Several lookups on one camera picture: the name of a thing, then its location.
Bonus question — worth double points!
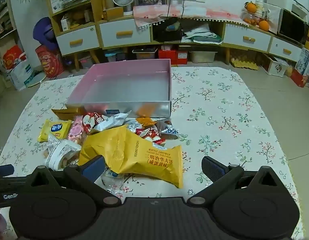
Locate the small brown cardboard box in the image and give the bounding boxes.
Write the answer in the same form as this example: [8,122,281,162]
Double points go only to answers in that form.
[103,7,124,20]

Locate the black cable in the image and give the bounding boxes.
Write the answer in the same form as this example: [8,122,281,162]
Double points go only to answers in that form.
[166,0,185,20]

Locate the orange snack packet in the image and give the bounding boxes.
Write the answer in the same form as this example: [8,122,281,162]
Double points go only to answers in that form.
[136,116,157,127]

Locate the white pillow snack packet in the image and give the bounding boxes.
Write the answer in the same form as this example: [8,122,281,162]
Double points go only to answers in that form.
[95,110,132,132]

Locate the black microwave oven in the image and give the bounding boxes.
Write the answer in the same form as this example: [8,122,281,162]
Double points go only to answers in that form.
[278,9,309,46]

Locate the black bag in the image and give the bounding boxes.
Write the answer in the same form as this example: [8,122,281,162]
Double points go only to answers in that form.
[153,17,184,42]

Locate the clear plastic wrapper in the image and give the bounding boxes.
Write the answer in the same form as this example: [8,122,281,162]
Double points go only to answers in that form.
[102,169,125,194]

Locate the red boxes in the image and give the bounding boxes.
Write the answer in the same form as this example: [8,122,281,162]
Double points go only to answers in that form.
[158,49,188,65]

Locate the brown label biscuit packet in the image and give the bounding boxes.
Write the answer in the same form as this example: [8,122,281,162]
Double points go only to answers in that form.
[156,119,173,128]

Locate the white cabinet drawer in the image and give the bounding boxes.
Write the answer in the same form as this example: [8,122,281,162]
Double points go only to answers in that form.
[56,25,100,56]
[269,37,303,62]
[223,23,272,53]
[99,19,152,48]

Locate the tall wooden shelf cabinet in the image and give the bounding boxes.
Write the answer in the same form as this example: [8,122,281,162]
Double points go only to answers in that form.
[46,0,103,71]

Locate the white cardboard box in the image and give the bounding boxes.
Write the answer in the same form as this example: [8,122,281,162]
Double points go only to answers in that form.
[263,54,290,77]

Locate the large yellow snack bag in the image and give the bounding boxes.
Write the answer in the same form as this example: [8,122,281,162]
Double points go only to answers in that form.
[79,124,183,189]

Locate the white printed packet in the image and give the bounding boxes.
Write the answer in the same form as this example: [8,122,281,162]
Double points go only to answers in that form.
[46,134,82,171]

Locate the white printed sack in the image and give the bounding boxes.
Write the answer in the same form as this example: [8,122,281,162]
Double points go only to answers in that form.
[2,45,37,91]

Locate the pink cardboard box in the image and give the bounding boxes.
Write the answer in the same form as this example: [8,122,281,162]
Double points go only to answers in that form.
[65,59,172,119]

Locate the yellow packet on table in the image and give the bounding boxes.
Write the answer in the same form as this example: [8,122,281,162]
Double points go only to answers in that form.
[51,106,86,122]

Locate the bowl of small oranges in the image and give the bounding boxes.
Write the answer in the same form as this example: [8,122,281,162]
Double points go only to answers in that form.
[241,11,260,27]

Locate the small white box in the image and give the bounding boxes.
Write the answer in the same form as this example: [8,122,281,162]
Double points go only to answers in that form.
[50,0,63,13]

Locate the low wooden cabinet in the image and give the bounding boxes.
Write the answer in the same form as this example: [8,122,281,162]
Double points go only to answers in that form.
[98,4,309,67]

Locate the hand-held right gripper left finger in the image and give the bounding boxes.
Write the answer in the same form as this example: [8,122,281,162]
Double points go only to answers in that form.
[27,155,121,207]

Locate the yellow egg tray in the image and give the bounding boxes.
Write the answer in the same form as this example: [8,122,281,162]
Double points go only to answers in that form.
[230,56,259,70]

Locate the clear plastic bin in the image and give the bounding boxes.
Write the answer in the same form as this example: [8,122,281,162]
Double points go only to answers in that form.
[189,51,218,64]

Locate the floral printed blanket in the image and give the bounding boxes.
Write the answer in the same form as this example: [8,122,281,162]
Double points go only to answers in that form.
[0,66,303,240]

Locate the blue white triangle packet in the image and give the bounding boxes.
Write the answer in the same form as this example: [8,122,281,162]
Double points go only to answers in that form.
[161,124,180,137]

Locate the folded papers in cabinet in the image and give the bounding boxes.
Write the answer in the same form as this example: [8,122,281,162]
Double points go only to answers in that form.
[182,24,223,45]

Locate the printed carton box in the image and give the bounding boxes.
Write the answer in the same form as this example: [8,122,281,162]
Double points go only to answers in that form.
[291,47,309,88]

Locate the pink snack packet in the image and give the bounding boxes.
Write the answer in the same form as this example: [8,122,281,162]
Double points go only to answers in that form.
[67,121,88,147]

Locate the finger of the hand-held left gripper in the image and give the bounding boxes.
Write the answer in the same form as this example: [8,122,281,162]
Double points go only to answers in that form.
[0,164,14,176]
[0,176,29,189]

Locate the pink tablecloth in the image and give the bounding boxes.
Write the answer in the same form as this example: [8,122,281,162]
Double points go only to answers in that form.
[133,4,250,28]

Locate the small yellow snack packet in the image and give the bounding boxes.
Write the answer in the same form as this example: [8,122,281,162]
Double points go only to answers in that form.
[38,119,72,143]

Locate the red white snack packet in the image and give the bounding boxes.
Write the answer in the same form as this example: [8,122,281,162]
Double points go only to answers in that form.
[135,127,166,145]
[82,112,107,133]

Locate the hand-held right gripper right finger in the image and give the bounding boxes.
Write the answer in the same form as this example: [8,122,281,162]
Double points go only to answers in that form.
[188,156,285,205]

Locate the red printed bag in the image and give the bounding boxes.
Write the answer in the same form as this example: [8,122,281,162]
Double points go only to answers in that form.
[35,44,64,78]

